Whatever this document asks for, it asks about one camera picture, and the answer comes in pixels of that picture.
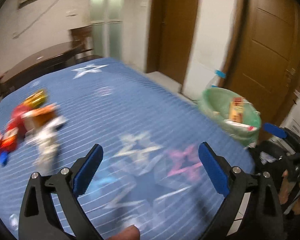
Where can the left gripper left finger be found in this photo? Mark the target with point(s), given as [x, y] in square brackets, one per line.
[38, 217]

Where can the yellow foil wrapper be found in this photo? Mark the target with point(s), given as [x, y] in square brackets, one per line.
[36, 100]

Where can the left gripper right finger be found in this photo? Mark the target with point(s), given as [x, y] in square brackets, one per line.
[263, 218]

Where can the wooden chair by glass door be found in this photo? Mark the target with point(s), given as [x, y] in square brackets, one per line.
[84, 36]

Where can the brown wooden door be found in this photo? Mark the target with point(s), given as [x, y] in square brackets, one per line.
[171, 31]
[263, 60]

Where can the orange white snack wrapper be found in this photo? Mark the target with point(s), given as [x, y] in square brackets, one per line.
[37, 118]

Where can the white cloth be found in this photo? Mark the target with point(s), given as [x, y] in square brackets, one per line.
[45, 138]

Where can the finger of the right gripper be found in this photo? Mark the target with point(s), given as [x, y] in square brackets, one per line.
[283, 133]
[268, 152]

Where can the person's right hand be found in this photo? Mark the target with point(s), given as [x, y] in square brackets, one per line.
[289, 195]

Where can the person's left hand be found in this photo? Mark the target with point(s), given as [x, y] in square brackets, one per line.
[129, 233]

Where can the green lined trash bin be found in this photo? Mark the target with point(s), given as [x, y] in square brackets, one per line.
[215, 103]

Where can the blue bottle cap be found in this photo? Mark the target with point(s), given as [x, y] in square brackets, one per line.
[3, 158]

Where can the frosted glass door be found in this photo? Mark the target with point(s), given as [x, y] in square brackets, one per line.
[106, 21]

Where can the dark wooden dining table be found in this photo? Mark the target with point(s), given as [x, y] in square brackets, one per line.
[46, 61]

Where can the red apple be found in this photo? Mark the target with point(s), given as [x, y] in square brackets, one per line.
[16, 120]

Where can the red cigarette box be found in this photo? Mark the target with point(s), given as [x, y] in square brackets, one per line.
[9, 141]

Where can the carton in trash bin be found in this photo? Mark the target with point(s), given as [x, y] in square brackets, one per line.
[236, 109]

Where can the near brown wooden door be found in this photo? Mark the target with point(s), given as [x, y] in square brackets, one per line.
[263, 60]

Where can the white toothpaste box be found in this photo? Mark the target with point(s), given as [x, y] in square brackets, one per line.
[240, 126]

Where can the blue star-patterned tablecloth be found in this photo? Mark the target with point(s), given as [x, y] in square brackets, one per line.
[150, 175]

